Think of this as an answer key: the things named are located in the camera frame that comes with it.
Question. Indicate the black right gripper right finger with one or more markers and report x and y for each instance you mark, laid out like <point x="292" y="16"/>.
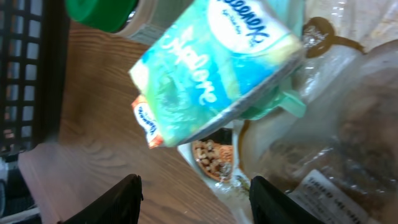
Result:
<point x="270" y="206"/>

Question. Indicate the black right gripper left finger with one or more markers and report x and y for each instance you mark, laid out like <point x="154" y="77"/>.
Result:
<point x="119" y="205"/>

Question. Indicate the beige brown snack pouch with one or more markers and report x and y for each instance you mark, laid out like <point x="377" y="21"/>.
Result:
<point x="339" y="160"/>

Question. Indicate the orange small packet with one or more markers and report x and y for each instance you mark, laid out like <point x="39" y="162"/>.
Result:
<point x="146" y="120"/>

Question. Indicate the teal small tissue packet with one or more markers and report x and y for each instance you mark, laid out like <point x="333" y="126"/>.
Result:
<point x="212" y="64"/>

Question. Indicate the green-lidded jar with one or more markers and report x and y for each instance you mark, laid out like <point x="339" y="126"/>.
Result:
<point x="143" y="21"/>

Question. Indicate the teal long snack packet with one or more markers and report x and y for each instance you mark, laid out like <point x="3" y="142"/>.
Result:
<point x="291" y="13"/>

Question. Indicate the grey plastic shopping basket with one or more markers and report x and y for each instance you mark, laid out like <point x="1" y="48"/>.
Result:
<point x="34" y="38"/>

